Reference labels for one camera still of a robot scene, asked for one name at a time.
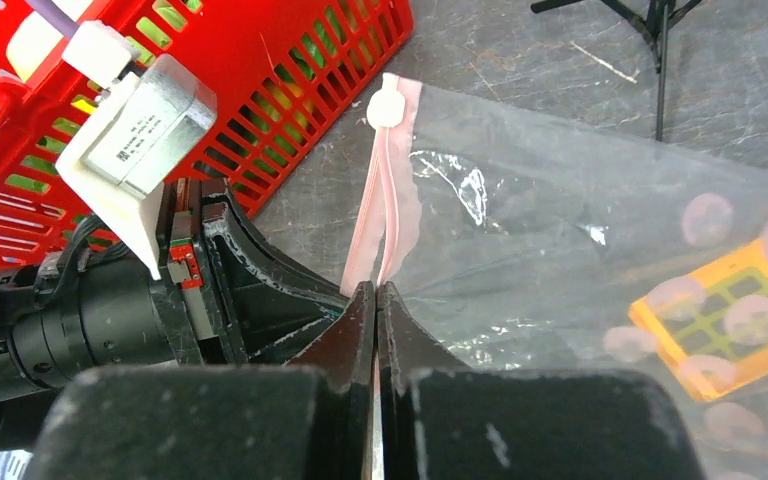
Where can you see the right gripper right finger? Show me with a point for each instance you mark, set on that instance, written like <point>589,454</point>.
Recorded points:
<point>444,420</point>

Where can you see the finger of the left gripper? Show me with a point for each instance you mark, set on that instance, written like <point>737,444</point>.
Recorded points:
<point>272,306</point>

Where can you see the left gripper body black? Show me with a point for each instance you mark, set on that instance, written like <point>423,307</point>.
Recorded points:
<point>89,309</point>

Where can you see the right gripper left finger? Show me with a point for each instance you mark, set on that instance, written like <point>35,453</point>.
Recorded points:
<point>306,419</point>

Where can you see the clear zip top bag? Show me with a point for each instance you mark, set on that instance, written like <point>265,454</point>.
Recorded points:
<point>521,240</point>

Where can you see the red plastic basket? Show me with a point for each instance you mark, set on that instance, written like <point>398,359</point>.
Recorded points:
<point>282,71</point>

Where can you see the orange waffle toy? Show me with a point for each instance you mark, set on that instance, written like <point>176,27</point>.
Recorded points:
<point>710,326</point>

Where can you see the microphone on black tripod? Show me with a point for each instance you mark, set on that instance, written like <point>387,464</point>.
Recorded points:
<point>654,29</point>

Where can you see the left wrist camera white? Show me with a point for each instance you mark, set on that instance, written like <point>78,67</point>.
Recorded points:
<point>141,131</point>

